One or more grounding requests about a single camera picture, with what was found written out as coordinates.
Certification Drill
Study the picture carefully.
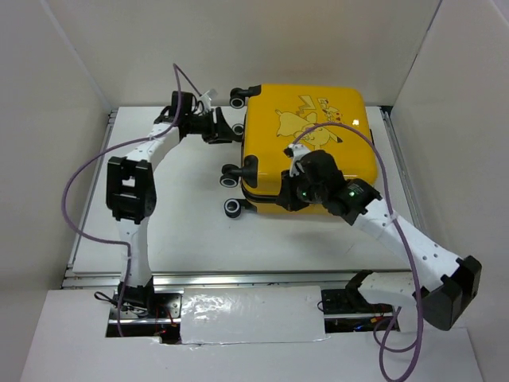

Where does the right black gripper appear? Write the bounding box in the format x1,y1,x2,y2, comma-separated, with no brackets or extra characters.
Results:
275,166,326,210

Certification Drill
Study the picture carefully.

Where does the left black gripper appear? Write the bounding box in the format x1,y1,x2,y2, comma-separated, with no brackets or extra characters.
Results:
184,106,238,145

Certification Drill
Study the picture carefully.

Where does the yellow suitcase with grey lining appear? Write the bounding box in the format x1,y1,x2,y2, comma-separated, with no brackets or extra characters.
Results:
220,84,378,219

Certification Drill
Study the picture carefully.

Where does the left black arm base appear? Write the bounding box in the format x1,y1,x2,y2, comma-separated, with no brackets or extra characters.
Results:
94,291,182,345

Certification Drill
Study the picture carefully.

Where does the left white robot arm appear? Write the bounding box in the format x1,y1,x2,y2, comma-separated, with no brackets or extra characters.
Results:
106,92,244,318

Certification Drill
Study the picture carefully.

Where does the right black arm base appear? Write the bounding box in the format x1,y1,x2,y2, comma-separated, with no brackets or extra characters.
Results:
317,271,394,333

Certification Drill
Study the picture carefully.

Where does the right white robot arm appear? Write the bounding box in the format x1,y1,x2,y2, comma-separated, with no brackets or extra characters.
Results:
276,144,482,331

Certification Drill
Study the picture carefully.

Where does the white foil cover sheet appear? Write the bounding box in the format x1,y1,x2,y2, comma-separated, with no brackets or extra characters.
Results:
180,286,328,345

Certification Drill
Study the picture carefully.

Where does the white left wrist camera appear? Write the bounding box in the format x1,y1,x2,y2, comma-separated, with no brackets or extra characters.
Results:
198,88,218,111

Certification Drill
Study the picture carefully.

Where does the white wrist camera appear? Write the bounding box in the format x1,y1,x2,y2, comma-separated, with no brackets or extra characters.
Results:
198,88,218,111
283,143,310,177

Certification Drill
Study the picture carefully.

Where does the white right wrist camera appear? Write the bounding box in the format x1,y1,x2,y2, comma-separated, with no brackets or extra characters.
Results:
283,143,310,177

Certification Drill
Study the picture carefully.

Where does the aluminium front rail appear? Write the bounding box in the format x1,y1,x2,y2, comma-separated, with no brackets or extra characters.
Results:
61,269,357,289

